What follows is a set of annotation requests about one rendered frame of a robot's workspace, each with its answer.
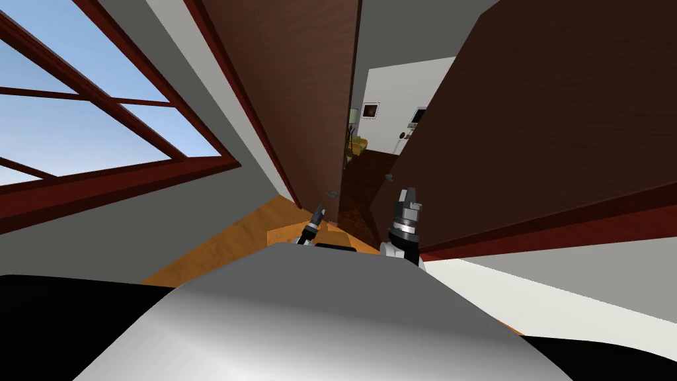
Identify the red-framed window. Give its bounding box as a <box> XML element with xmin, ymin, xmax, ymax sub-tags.
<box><xmin>0</xmin><ymin>0</ymin><xmax>243</xmax><ymax>235</ymax></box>

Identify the dark brown wooden door leaf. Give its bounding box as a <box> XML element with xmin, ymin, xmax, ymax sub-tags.
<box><xmin>202</xmin><ymin>0</ymin><xmax>364</xmax><ymax>210</ymax></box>
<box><xmin>369</xmin><ymin>0</ymin><xmax>677</xmax><ymax>249</ymax></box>

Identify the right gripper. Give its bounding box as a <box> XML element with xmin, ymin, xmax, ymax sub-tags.
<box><xmin>397</xmin><ymin>187</ymin><xmax>424</xmax><ymax>214</ymax></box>

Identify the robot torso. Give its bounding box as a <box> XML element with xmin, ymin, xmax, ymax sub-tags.
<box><xmin>73</xmin><ymin>242</ymin><xmax>575</xmax><ymax>381</ymax></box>

